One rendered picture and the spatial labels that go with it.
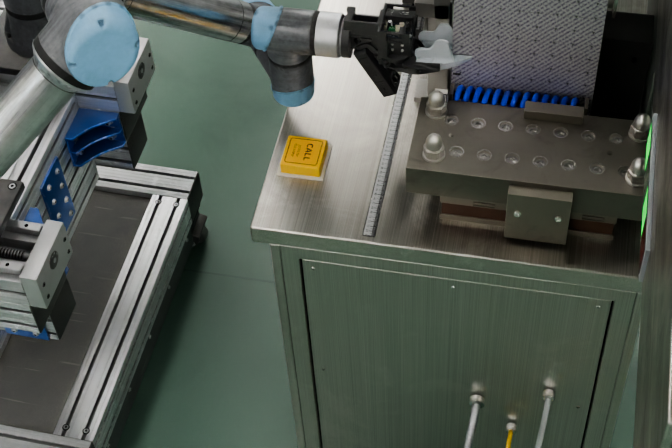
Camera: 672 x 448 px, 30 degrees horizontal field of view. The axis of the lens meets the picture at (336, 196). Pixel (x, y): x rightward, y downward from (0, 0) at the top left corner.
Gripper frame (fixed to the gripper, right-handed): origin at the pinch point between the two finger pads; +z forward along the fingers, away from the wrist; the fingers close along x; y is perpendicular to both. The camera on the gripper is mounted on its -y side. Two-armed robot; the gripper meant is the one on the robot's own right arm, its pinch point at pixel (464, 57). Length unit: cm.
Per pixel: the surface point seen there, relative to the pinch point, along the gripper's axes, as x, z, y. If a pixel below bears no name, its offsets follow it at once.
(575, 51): -0.3, 17.6, 4.2
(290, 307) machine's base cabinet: -26, -27, -41
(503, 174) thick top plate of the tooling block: -18.9, 8.9, -6.1
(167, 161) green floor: 61, -86, -109
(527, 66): -0.3, 10.3, -0.2
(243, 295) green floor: 21, -54, -109
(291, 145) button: -8.9, -28.5, -16.6
